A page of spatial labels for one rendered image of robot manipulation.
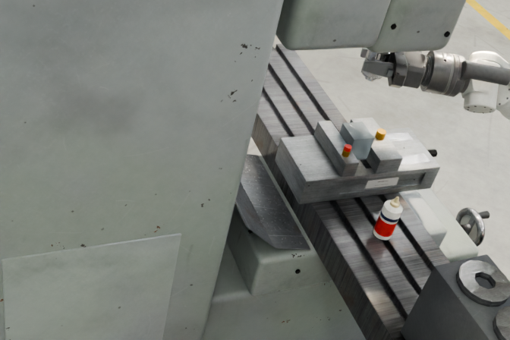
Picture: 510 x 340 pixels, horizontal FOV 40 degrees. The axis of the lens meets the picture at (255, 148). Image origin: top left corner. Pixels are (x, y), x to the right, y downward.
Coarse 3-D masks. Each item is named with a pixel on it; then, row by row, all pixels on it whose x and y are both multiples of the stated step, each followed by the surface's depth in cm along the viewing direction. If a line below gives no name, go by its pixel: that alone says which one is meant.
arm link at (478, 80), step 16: (464, 64) 142; (480, 64) 141; (496, 64) 145; (464, 80) 143; (480, 80) 144; (496, 80) 141; (464, 96) 147; (480, 96) 144; (496, 96) 145; (480, 112) 149
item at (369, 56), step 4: (368, 52) 144; (368, 56) 144; (372, 56) 143; (376, 56) 143; (364, 60) 146; (368, 60) 145; (372, 60) 144; (376, 60) 143; (380, 60) 143; (384, 60) 144; (388, 60) 145; (364, 72) 146; (368, 72) 146; (364, 76) 147; (368, 76) 146; (372, 76) 146; (376, 76) 146; (380, 76) 146
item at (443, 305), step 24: (456, 264) 120; (480, 264) 120; (432, 288) 120; (456, 288) 116; (480, 288) 115; (504, 288) 116; (432, 312) 121; (456, 312) 115; (480, 312) 113; (504, 312) 112; (408, 336) 128; (432, 336) 122; (456, 336) 116; (480, 336) 111; (504, 336) 108
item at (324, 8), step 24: (288, 0) 117; (312, 0) 115; (336, 0) 116; (360, 0) 118; (384, 0) 120; (288, 24) 118; (312, 24) 118; (336, 24) 120; (360, 24) 122; (288, 48) 120; (312, 48) 122; (336, 48) 124
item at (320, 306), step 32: (448, 224) 188; (224, 256) 164; (448, 256) 179; (224, 288) 156; (320, 288) 166; (224, 320) 159; (256, 320) 164; (288, 320) 170; (320, 320) 175; (352, 320) 181
